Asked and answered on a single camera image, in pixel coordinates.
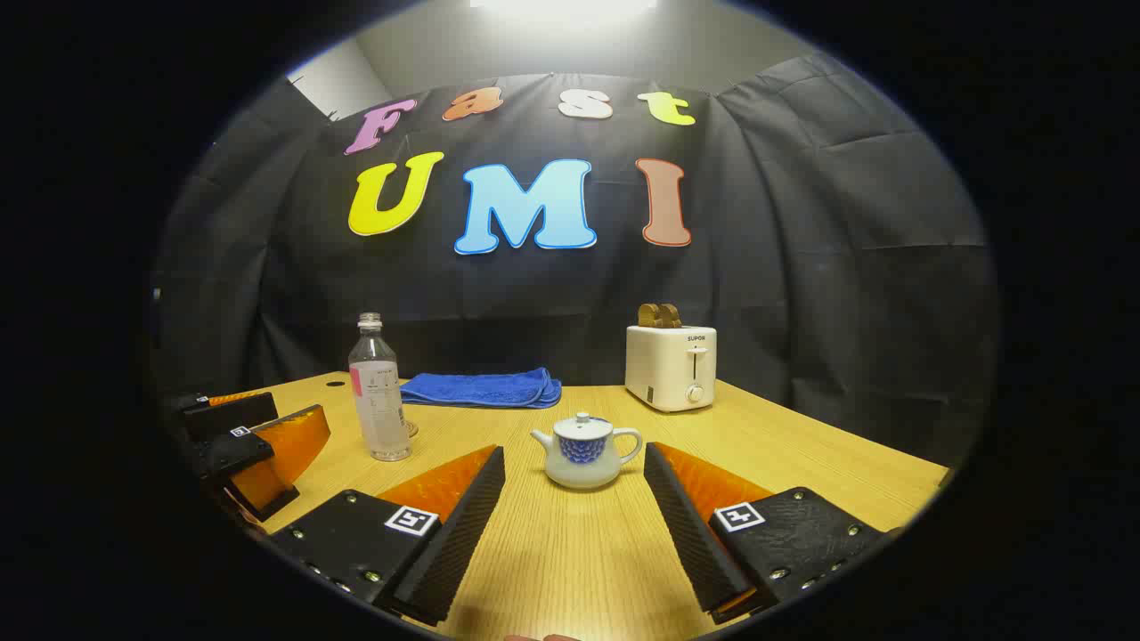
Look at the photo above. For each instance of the ceiling light panel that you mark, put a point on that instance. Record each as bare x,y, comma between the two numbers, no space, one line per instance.
561,7

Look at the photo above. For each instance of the white toaster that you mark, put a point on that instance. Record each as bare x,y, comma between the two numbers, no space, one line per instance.
663,369

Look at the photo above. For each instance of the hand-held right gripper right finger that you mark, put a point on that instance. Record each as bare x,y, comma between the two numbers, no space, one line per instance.
686,525

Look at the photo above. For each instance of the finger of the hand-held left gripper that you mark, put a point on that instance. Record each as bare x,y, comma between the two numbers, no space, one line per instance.
233,417
233,456

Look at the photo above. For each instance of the clear plastic water bottle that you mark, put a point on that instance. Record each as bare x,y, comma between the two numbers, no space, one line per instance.
378,418

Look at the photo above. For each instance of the white blue teacup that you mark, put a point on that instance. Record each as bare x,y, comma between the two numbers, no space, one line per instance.
583,467

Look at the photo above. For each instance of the blue folded towel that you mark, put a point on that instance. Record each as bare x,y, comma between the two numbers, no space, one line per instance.
481,389

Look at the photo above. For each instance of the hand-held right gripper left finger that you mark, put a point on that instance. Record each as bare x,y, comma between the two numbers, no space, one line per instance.
463,525

